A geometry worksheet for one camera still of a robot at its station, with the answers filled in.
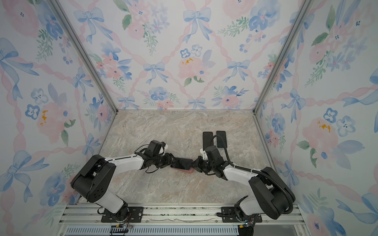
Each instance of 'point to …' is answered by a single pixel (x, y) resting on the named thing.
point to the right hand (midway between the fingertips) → (188, 164)
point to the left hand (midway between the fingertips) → (176, 161)
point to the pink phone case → (191, 170)
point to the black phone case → (207, 136)
